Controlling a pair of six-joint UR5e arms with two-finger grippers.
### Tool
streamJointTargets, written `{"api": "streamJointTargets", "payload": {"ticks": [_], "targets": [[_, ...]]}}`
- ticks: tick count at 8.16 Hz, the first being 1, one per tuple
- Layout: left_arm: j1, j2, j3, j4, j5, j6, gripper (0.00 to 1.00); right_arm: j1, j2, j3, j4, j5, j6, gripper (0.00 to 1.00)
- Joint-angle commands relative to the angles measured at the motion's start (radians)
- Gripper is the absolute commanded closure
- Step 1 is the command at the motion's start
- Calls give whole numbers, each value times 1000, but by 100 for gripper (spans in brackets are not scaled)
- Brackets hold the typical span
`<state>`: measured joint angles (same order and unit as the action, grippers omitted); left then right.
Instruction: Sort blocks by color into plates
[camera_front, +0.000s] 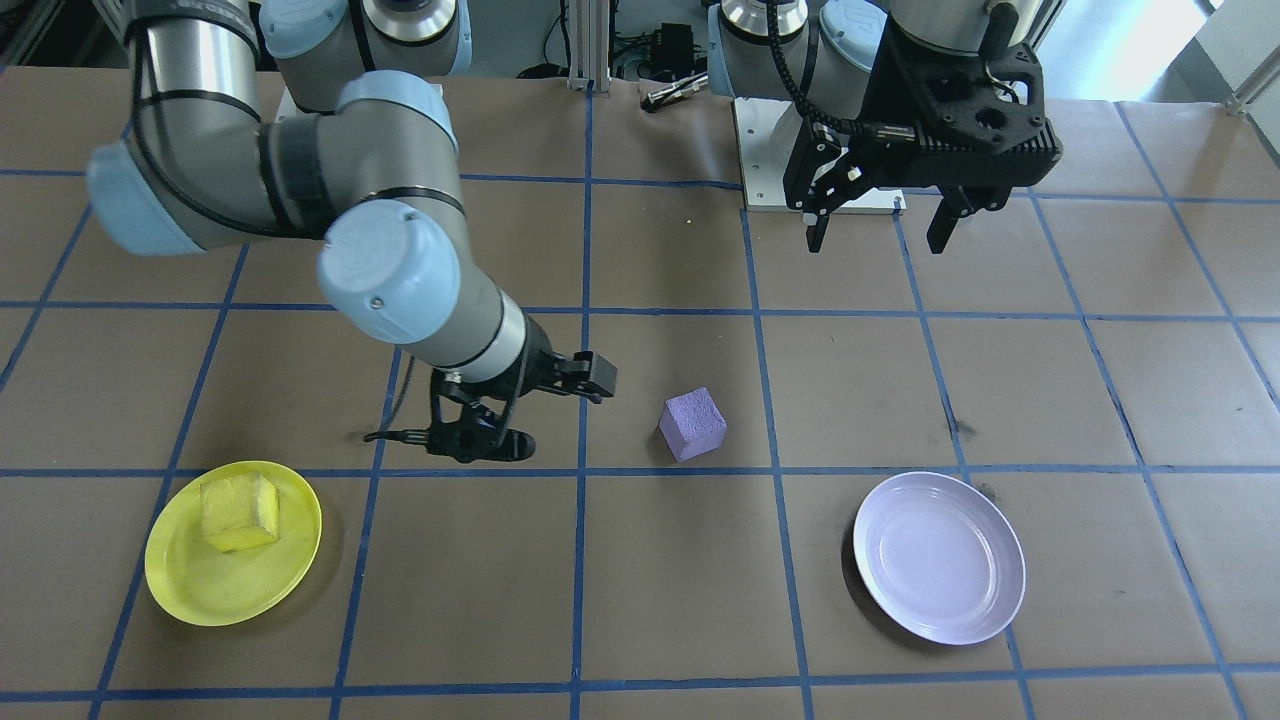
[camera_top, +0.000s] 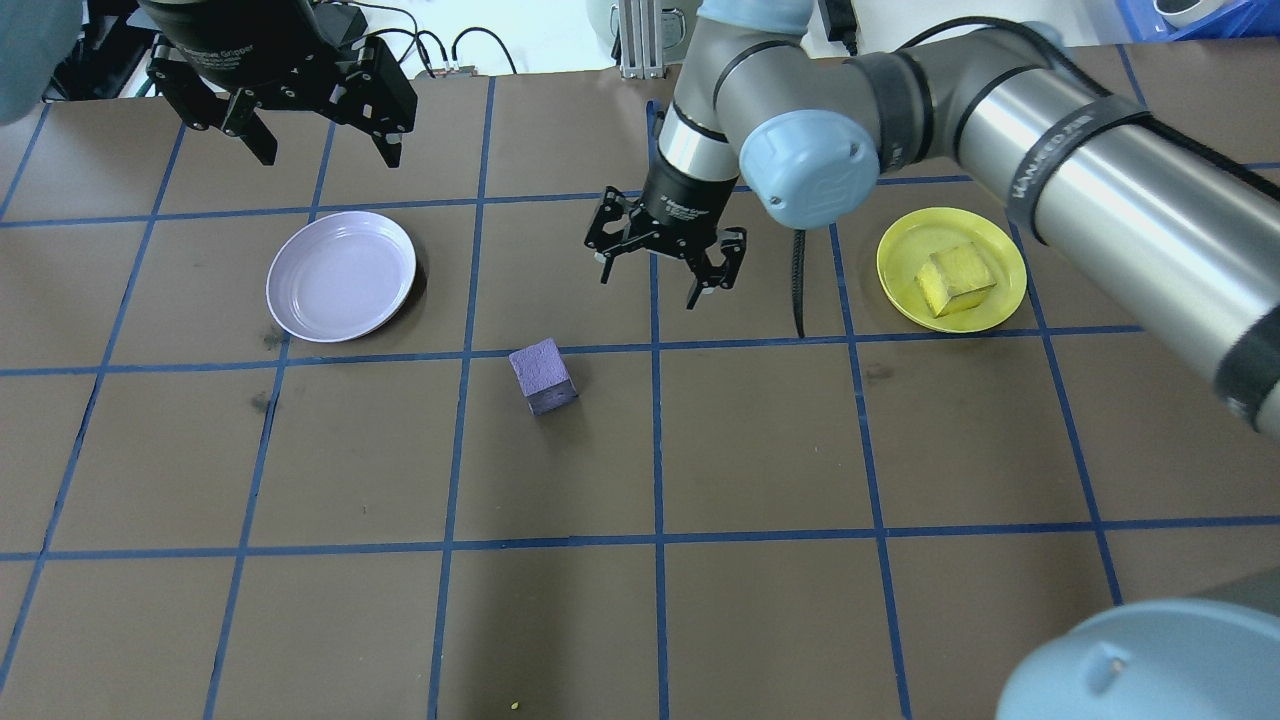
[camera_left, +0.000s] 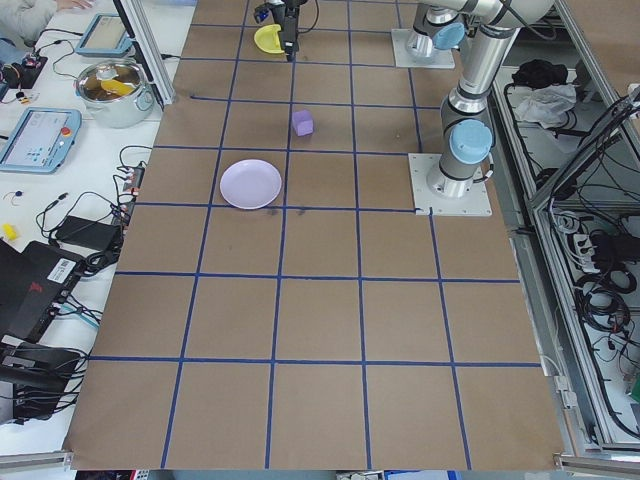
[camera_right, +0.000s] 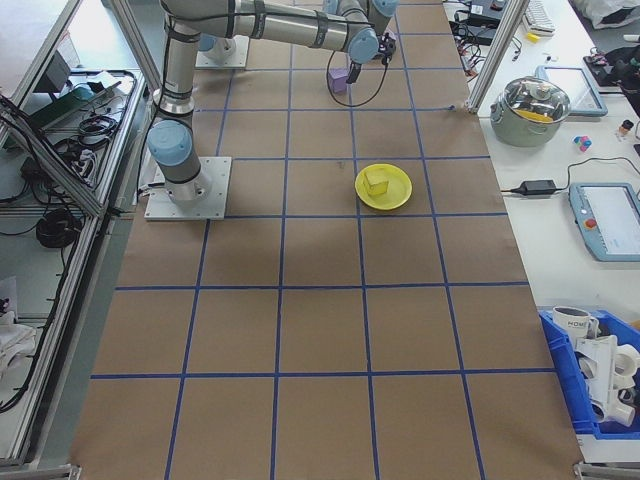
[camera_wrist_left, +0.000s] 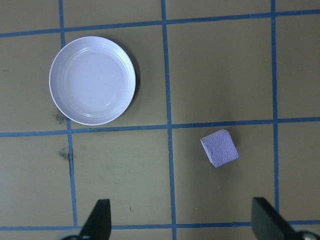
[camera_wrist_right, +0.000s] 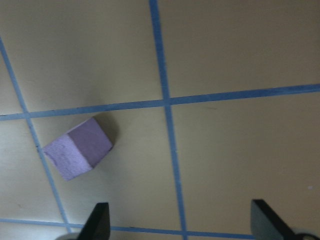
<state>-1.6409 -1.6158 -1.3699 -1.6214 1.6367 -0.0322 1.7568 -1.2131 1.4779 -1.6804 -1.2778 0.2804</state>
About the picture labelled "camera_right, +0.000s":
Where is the white plastic bag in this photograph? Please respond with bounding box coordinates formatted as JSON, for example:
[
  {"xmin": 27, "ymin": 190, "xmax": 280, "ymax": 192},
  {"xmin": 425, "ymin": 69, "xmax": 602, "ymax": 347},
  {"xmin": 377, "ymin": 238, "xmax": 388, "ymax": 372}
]
[{"xmin": 569, "ymin": 0, "xmax": 640, "ymax": 30}]

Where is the aluminium profile post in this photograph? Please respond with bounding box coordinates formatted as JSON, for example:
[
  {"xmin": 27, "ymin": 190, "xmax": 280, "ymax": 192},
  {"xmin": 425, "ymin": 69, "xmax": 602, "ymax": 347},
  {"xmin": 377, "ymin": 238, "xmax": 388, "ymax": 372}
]
[{"xmin": 467, "ymin": 0, "xmax": 531, "ymax": 116}]

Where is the black device with red parts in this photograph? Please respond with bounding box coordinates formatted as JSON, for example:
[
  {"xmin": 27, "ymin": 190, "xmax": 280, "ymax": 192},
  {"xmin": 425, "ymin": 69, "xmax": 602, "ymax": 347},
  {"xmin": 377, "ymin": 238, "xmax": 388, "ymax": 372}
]
[{"xmin": 583, "ymin": 47, "xmax": 640, "ymax": 94}]

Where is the blue storage bin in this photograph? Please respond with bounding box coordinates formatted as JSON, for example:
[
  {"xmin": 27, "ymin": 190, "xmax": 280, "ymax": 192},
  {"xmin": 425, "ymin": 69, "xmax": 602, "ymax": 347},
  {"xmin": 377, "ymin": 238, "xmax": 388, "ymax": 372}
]
[{"xmin": 538, "ymin": 309, "xmax": 640, "ymax": 442}]

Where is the white plastic pipe fitting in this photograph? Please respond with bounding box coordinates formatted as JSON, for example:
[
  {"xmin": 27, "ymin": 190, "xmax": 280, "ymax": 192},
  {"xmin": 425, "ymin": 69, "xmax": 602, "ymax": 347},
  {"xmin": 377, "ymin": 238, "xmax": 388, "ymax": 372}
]
[{"xmin": 573, "ymin": 333, "xmax": 640, "ymax": 427}]

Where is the yellow plastic toy piece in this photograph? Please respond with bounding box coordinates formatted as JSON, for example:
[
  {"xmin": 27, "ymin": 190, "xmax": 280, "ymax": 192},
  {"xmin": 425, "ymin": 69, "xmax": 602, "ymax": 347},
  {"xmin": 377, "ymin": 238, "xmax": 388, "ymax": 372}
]
[{"xmin": 517, "ymin": 109, "xmax": 556, "ymax": 125}]

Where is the yellow block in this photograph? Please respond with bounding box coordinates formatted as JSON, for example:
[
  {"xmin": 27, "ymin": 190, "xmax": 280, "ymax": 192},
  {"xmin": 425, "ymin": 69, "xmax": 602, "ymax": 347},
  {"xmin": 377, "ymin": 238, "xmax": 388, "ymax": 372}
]
[{"xmin": 363, "ymin": 169, "xmax": 390, "ymax": 196}]

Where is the black cable coil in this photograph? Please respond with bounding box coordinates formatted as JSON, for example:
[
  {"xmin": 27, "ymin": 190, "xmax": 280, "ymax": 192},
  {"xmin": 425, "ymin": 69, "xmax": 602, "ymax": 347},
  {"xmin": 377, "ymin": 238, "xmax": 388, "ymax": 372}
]
[{"xmin": 35, "ymin": 206, "xmax": 84, "ymax": 250}]

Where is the blue teach pendant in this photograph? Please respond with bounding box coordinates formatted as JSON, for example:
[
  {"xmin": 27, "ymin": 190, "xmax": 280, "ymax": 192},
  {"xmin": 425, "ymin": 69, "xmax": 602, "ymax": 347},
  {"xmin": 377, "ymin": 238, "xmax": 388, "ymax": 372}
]
[
  {"xmin": 534, "ymin": 64, "xmax": 609, "ymax": 117},
  {"xmin": 568, "ymin": 182, "xmax": 640, "ymax": 261}
]

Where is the grey electronics box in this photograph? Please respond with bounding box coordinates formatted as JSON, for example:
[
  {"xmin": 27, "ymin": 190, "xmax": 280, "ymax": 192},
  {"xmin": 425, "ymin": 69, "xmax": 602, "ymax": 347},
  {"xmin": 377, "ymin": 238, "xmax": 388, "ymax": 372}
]
[{"xmin": 32, "ymin": 49, "xmax": 81, "ymax": 94}]

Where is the large black power brick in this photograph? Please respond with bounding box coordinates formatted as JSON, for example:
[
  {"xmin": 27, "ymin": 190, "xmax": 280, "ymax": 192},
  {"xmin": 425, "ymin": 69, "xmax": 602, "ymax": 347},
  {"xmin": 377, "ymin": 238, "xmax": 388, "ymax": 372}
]
[{"xmin": 458, "ymin": 23, "xmax": 496, "ymax": 45}]

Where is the yellow plate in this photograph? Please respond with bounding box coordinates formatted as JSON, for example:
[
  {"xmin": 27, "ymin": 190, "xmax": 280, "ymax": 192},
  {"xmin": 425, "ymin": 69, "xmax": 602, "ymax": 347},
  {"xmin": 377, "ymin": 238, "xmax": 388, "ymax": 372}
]
[{"xmin": 354, "ymin": 163, "xmax": 414, "ymax": 212}]

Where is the white keyboard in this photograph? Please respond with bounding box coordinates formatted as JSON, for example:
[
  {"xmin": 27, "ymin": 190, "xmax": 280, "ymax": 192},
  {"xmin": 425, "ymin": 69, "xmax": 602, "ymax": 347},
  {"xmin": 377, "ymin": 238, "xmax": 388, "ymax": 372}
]
[{"xmin": 522, "ymin": 0, "xmax": 557, "ymax": 37}]

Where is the purple block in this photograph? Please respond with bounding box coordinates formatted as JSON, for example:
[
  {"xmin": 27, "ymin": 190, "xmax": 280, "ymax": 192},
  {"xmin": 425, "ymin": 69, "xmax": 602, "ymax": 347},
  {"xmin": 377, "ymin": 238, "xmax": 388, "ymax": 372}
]
[{"xmin": 328, "ymin": 67, "xmax": 350, "ymax": 95}]

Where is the V-shaped metal bar frame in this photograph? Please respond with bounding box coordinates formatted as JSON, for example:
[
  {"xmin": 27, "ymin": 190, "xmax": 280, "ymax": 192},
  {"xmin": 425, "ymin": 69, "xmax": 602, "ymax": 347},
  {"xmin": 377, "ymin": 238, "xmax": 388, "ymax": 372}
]
[{"xmin": 0, "ymin": 0, "xmax": 174, "ymax": 469}]

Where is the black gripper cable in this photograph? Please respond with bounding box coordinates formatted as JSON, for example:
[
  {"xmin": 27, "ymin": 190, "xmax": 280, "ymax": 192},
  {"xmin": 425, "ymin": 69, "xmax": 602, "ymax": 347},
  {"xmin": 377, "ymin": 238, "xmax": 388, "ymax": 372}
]
[{"xmin": 327, "ymin": 49, "xmax": 391, "ymax": 108}]

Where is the aluminium profile bar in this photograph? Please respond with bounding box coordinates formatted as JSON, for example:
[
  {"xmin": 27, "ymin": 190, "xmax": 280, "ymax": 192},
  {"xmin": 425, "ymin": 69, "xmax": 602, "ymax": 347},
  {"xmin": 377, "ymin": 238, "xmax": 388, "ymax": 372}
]
[
  {"xmin": 0, "ymin": 463, "xmax": 81, "ymax": 480},
  {"xmin": 573, "ymin": 462, "xmax": 640, "ymax": 480}
]

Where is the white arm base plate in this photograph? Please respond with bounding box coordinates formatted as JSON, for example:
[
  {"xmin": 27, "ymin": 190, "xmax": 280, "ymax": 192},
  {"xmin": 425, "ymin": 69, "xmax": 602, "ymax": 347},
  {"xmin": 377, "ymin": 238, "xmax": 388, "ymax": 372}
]
[
  {"xmin": 193, "ymin": 37, "xmax": 250, "ymax": 70},
  {"xmin": 143, "ymin": 156, "xmax": 234, "ymax": 222}
]

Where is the dark green board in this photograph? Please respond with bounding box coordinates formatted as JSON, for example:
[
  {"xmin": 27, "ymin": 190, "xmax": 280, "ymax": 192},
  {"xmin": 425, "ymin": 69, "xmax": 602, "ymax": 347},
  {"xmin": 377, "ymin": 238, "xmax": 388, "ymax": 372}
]
[{"xmin": 29, "ymin": 82, "xmax": 124, "ymax": 132}]

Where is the steel cooking pot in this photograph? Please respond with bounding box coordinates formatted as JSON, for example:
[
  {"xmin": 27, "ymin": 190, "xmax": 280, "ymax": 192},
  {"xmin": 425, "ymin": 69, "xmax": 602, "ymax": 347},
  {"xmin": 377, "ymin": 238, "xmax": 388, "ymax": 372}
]
[{"xmin": 489, "ymin": 75, "xmax": 572, "ymax": 148}]

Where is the cable hub with red plugs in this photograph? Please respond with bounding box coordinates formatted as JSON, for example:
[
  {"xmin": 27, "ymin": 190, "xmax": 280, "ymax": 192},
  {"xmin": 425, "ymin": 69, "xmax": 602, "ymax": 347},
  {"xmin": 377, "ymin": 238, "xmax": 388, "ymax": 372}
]
[{"xmin": 459, "ymin": 42, "xmax": 486, "ymax": 79}]

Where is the white cloth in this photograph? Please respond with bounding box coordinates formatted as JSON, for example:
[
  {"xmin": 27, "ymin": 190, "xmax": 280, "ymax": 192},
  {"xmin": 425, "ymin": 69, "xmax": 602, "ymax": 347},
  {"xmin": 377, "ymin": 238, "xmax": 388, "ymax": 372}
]
[{"xmin": 0, "ymin": 309, "xmax": 37, "ymax": 386}]

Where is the white mug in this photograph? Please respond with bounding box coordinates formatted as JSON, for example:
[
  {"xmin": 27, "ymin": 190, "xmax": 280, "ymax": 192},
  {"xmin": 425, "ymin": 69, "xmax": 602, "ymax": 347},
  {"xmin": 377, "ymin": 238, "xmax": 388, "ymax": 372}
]
[{"xmin": 551, "ymin": 305, "xmax": 600, "ymax": 342}]

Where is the black adapter cable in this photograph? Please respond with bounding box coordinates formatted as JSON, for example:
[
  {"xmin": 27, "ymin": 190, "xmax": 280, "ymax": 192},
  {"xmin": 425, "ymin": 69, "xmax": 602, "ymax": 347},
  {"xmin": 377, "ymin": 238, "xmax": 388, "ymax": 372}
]
[{"xmin": 499, "ymin": 157, "xmax": 640, "ymax": 196}]

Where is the glass pot lid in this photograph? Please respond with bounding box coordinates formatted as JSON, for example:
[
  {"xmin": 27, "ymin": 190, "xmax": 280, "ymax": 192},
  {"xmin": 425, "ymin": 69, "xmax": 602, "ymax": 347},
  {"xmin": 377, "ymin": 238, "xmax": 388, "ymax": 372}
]
[{"xmin": 501, "ymin": 75, "xmax": 572, "ymax": 125}]

